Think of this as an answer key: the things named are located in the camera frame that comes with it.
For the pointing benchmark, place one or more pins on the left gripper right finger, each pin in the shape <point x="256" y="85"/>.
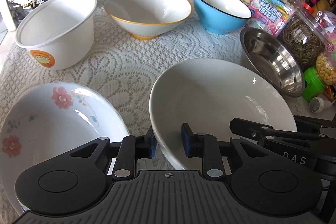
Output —
<point x="205" y="147"/>

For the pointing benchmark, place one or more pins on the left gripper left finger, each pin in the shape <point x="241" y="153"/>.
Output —
<point x="133" y="148"/>

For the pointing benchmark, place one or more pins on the large white deep plate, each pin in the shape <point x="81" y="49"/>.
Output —
<point x="207" y="94"/>

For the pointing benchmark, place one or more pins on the white lace tablecloth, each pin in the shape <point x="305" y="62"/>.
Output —
<point x="119" y="67"/>

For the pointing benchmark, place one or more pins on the floral white plate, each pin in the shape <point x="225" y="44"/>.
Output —
<point x="49" y="120"/>

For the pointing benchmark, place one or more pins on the stainless steel bowl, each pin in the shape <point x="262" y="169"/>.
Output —
<point x="266" y="56"/>

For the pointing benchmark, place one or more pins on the sunflower seed jar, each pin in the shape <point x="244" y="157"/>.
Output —
<point x="304" y="38"/>

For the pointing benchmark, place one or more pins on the blue enamel bowl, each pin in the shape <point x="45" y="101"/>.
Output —
<point x="222" y="16"/>

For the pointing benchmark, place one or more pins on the gold rimmed white bowl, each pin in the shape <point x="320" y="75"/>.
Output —
<point x="148" y="19"/>

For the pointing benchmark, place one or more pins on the pink candy bag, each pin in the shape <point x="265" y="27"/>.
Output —
<point x="270" y="15"/>

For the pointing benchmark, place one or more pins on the white plastic tub bowl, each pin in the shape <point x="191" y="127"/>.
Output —
<point x="59" y="33"/>

